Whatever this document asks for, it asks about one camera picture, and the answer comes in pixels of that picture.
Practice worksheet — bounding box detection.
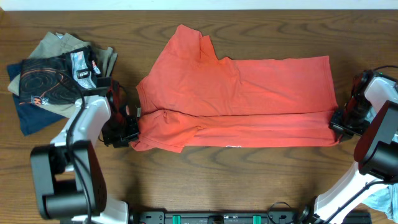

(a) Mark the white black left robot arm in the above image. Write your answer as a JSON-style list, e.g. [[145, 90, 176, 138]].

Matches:
[[30, 77, 139, 223]]

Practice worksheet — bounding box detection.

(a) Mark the black folded graphic shirt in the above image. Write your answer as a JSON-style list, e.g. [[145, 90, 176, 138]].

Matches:
[[19, 46, 111, 105]]

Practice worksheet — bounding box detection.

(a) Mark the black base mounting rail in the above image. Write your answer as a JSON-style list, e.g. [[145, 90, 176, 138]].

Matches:
[[60, 210, 373, 224]]

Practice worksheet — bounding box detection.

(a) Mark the navy folded garment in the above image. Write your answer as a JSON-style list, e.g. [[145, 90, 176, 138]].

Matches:
[[6, 62, 65, 137]]

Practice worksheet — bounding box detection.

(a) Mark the red orange soccer t-shirt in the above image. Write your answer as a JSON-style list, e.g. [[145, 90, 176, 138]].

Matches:
[[131, 25, 338, 152]]

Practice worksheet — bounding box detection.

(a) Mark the light blue grey t-shirt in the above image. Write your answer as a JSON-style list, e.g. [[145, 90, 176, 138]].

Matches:
[[363, 184, 398, 223]]

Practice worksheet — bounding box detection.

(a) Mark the khaki folded garment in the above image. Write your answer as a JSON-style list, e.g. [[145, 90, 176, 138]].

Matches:
[[7, 32, 118, 118]]

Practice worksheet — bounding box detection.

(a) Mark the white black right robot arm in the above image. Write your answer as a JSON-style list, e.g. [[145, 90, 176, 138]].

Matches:
[[300, 68, 397, 223]]

